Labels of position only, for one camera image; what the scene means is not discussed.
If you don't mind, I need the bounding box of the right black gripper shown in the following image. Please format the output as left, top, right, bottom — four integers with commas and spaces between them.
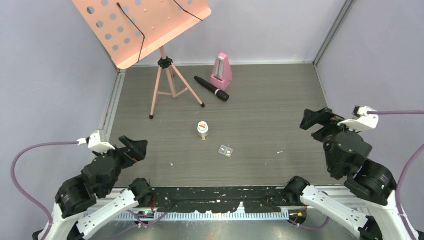
297, 105, 362, 173

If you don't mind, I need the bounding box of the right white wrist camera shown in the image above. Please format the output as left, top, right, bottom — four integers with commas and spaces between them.
337, 106, 379, 133

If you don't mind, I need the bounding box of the white pill bottle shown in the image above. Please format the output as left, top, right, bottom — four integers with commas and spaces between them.
197, 121, 209, 141

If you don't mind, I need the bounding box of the black microphone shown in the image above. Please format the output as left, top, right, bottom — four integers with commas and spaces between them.
194, 76, 230, 102

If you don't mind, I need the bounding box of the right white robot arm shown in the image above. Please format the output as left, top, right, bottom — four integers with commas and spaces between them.
283, 106, 424, 240

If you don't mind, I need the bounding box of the clear plastic pill organizer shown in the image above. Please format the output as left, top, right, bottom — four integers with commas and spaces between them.
218, 145, 234, 158

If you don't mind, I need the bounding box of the pink music stand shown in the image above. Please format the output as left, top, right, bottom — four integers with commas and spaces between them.
72, 0, 212, 119

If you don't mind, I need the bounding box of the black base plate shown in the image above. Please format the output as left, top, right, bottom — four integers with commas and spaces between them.
133, 186, 308, 215

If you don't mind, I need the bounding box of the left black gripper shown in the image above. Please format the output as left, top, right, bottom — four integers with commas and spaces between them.
94, 135, 148, 194

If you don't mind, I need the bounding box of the pink metronome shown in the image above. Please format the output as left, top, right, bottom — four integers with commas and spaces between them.
210, 53, 233, 91

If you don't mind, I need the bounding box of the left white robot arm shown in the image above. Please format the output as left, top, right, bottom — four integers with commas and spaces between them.
32, 134, 154, 240

